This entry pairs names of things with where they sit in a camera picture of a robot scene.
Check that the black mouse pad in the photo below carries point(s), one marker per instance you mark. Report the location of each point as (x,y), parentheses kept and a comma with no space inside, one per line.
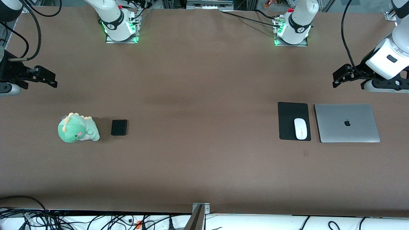
(286,115)

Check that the small orange figurine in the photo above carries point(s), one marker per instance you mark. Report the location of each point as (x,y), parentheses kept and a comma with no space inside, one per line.
(267,3)

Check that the orange plug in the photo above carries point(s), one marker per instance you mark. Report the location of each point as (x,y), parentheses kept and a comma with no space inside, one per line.
(138,224)

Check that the metal table bracket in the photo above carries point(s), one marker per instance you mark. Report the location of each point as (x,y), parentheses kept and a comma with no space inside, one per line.
(198,220)

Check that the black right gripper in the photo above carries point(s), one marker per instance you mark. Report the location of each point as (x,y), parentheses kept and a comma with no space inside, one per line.
(9,71)

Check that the silver laptop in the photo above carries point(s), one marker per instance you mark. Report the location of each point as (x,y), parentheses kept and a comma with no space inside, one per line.
(351,127)

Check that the black phone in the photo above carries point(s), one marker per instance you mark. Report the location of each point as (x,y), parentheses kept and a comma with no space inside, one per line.
(119,127)

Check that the white computer mouse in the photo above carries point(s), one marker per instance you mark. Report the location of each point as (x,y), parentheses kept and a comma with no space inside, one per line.
(300,129)

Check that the silver metal box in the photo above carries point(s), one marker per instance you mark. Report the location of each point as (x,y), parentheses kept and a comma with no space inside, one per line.
(207,4)

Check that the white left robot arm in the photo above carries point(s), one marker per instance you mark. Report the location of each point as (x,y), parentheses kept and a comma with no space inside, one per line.
(300,19)

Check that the green dinosaur plush toy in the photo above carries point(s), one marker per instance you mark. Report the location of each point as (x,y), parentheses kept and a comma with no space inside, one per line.
(76,129)

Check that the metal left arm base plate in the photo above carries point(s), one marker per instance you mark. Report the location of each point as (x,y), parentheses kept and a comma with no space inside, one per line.
(287,44)

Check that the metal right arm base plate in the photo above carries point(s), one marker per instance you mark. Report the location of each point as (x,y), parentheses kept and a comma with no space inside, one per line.
(137,32)

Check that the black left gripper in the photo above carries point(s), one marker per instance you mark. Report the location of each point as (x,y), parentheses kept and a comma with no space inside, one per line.
(360,70)

